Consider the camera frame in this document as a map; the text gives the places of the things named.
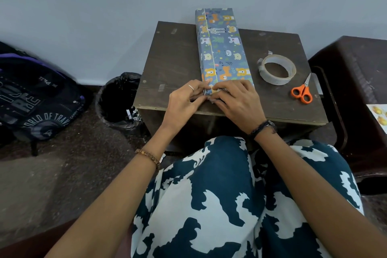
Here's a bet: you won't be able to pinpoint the person's right hand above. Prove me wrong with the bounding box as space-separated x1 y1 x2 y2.
208 79 267 135

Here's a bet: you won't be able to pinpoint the person's left hand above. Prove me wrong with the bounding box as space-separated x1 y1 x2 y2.
161 79 213 134

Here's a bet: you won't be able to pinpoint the clear tape roll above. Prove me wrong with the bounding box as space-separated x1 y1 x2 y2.
257 50 297 86

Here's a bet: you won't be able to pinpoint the blue animal-print wrapping paper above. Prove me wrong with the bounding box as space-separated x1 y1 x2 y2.
195 8 254 96

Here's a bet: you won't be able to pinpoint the orange handled scissors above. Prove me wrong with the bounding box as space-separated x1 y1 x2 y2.
291 73 314 104

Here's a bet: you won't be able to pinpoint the white card with gold stickers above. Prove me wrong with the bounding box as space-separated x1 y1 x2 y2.
366 104 387 134

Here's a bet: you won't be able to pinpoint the person's left forearm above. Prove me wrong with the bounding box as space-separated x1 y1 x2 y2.
45 125 179 258

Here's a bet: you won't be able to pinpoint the person's right forearm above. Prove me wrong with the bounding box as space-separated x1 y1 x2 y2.
252 123 387 258

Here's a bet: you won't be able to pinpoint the small brown wooden table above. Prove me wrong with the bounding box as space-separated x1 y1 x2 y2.
133 21 329 126

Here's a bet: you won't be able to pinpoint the black trash bin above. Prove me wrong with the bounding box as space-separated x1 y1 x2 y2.
95 72 149 136

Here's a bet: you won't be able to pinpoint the teal white patterned trousers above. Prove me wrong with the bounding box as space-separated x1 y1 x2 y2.
130 136 365 258

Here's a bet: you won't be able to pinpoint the brown plastic stool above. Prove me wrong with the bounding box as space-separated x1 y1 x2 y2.
308 35 387 178

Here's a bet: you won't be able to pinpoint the black purple backpack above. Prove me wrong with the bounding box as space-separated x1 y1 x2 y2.
0 42 87 156

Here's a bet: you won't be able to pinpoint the black cord bracelet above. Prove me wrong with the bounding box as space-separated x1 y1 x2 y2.
249 120 277 140

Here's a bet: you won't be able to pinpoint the brown beaded bracelet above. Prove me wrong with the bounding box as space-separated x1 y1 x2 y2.
135 148 161 171

